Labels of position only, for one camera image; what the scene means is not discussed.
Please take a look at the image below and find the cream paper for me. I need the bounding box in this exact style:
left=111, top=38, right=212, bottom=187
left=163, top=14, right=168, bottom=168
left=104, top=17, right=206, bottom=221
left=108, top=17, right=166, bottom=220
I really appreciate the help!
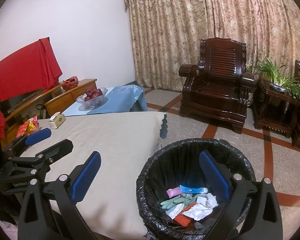
left=205, top=193, right=218, bottom=208

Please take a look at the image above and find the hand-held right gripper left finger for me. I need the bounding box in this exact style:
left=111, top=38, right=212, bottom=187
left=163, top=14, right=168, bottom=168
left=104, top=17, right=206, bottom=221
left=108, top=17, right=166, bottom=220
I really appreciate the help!
left=17, top=151, right=102, bottom=240

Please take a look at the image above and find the pile of red snack packets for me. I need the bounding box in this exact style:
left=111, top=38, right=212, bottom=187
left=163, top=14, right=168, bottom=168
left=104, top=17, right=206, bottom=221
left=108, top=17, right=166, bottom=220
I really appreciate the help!
left=16, top=115, right=38, bottom=138

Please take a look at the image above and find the pink packet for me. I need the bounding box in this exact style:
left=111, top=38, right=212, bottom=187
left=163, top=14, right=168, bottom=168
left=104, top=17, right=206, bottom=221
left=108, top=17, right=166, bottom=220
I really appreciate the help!
left=166, top=188, right=182, bottom=198

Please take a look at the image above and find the red plastic bag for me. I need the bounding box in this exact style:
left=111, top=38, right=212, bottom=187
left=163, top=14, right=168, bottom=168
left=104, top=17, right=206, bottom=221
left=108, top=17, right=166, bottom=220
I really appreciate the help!
left=62, top=76, right=79, bottom=90

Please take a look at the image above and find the white tissue box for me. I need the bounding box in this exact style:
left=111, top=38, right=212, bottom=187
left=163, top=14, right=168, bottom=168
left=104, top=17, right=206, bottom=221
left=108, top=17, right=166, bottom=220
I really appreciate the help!
left=49, top=113, right=66, bottom=130

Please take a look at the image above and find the glass fruit bowl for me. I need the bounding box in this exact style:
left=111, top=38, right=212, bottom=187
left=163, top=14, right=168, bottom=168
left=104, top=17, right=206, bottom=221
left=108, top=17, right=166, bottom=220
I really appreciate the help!
left=76, top=87, right=108, bottom=110

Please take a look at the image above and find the beige floral curtain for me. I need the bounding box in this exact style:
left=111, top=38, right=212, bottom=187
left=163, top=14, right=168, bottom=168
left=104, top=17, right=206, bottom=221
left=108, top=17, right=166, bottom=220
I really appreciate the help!
left=122, top=0, right=300, bottom=93

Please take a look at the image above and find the blue scalloped under cloth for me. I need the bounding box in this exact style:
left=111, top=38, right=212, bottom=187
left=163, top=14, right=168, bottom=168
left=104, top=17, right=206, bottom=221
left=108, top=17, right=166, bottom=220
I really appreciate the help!
left=159, top=116, right=168, bottom=140

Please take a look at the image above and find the blue tablecloth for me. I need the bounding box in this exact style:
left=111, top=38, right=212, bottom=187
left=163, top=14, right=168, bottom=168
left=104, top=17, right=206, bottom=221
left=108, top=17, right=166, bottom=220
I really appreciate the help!
left=62, top=85, right=148, bottom=117

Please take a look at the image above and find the dark wooden side table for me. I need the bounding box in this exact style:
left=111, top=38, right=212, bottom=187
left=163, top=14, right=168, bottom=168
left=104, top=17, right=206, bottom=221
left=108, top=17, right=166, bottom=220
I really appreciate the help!
left=252, top=77, right=300, bottom=138

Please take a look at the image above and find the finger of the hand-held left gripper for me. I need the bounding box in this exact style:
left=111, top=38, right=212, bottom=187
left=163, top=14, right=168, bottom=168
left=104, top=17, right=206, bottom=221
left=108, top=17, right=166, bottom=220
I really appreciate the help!
left=10, top=139, right=73, bottom=178
left=2, top=128, right=52, bottom=155

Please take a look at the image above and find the red cloth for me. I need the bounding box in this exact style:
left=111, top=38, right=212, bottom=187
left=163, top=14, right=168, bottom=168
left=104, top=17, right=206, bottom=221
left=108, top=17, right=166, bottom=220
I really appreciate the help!
left=0, top=37, right=63, bottom=139

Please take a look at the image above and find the black cable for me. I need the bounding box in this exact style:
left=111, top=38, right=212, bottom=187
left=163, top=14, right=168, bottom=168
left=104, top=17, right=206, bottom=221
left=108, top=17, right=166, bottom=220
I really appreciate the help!
left=36, top=102, right=46, bottom=119

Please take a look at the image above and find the orange foam net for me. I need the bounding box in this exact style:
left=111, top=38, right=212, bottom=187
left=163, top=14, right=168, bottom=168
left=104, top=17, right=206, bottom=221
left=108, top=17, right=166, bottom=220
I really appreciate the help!
left=174, top=200, right=198, bottom=227

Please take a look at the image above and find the white blue face mask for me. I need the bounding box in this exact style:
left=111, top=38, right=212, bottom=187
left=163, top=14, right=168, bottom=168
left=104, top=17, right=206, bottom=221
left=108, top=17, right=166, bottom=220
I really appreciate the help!
left=165, top=203, right=185, bottom=219

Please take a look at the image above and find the white tissue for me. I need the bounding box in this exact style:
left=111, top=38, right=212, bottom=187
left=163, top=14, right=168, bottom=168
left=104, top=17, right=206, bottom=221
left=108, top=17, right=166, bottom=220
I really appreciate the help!
left=182, top=202, right=214, bottom=221

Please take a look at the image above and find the black television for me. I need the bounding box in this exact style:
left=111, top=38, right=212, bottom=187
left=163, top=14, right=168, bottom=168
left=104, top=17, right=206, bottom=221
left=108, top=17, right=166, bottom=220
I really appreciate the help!
left=0, top=89, right=44, bottom=115

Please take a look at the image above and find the white blue toothpaste tube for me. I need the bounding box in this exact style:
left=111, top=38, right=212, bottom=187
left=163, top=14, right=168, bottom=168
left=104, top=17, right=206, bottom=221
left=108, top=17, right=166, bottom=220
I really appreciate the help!
left=179, top=185, right=208, bottom=194

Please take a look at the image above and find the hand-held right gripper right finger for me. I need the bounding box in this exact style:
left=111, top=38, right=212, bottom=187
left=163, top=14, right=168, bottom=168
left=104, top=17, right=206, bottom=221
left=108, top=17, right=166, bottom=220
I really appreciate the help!
left=199, top=150, right=283, bottom=240

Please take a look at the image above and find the light wooden cabinet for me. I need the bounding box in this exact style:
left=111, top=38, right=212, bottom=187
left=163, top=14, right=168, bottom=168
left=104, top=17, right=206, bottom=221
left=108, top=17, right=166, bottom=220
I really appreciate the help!
left=1, top=79, right=98, bottom=145

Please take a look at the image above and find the black bag lined trash can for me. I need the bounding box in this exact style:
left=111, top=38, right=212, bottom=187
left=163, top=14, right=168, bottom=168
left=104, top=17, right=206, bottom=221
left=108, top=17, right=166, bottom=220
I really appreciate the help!
left=136, top=138, right=257, bottom=240

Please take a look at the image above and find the green potted plant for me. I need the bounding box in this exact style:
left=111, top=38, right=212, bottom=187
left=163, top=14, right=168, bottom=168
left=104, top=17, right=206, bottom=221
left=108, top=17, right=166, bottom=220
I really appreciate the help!
left=252, top=58, right=300, bottom=103

